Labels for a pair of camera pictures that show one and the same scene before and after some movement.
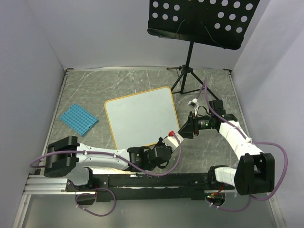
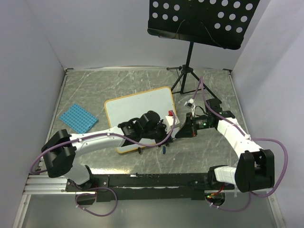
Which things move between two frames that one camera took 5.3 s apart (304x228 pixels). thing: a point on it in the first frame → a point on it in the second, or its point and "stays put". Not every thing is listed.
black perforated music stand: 223,23 stays put
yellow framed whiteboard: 141,119 stays put
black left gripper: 160,142 → 164,134
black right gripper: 186,130 stays put
